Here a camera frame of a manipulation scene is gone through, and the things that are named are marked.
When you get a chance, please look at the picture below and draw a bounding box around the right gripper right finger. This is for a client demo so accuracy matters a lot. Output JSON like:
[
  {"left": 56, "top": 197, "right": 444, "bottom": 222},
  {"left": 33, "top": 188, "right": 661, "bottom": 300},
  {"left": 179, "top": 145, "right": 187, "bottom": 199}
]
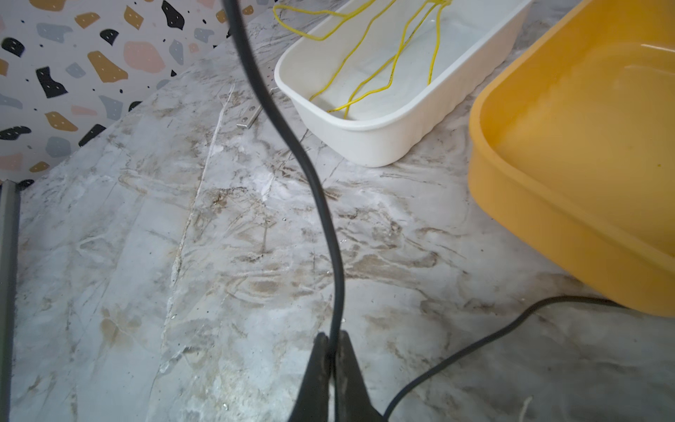
[{"left": 335, "top": 331, "right": 384, "bottom": 422}]

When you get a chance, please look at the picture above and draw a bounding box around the yellow rectangular tray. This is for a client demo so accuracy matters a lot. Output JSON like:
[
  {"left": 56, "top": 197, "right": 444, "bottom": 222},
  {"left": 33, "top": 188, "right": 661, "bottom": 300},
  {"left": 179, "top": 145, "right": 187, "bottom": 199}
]
[{"left": 469, "top": 1, "right": 674, "bottom": 318}]

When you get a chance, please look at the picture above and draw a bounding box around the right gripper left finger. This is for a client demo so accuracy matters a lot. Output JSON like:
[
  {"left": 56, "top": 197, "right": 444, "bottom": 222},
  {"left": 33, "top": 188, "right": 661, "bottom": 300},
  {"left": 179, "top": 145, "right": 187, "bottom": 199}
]
[{"left": 288, "top": 332, "right": 332, "bottom": 422}]

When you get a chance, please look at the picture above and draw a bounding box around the perforated metal plate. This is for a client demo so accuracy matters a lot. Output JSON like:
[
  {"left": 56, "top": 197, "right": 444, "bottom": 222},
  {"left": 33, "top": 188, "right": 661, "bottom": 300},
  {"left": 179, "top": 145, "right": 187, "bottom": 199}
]
[{"left": 237, "top": 97, "right": 264, "bottom": 129}]

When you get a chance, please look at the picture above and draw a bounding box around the black cable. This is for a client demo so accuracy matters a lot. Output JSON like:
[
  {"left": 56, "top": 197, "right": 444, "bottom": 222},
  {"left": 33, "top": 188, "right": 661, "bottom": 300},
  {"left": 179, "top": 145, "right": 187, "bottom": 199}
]
[{"left": 220, "top": 0, "right": 629, "bottom": 422}]

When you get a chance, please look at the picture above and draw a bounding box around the yellow cable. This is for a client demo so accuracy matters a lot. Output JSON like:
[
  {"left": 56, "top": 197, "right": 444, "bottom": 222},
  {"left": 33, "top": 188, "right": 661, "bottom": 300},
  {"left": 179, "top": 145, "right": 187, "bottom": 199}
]
[{"left": 272, "top": 0, "right": 454, "bottom": 120}]

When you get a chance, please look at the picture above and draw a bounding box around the white rectangular tray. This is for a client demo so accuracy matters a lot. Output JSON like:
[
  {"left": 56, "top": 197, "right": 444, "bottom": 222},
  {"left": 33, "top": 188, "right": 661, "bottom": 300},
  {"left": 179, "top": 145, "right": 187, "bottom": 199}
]
[{"left": 274, "top": 1, "right": 531, "bottom": 167}]

